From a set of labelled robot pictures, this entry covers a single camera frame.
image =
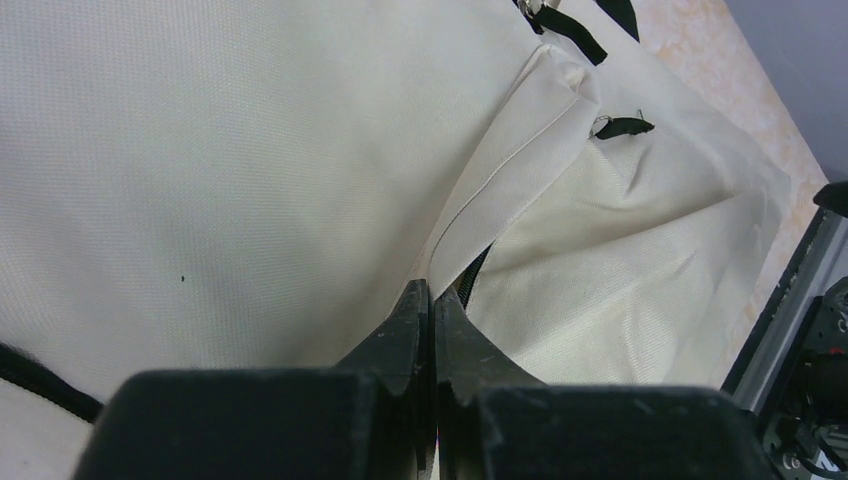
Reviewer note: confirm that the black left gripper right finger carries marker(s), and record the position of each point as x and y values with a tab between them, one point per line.
497	421

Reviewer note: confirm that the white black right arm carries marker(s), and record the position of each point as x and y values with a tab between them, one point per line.
805	415

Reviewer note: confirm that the aluminium frame rail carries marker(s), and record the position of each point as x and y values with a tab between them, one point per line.
819	261

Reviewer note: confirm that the cream canvas backpack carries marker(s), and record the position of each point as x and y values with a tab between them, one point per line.
251	183

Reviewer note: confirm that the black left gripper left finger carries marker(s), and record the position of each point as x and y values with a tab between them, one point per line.
369	416

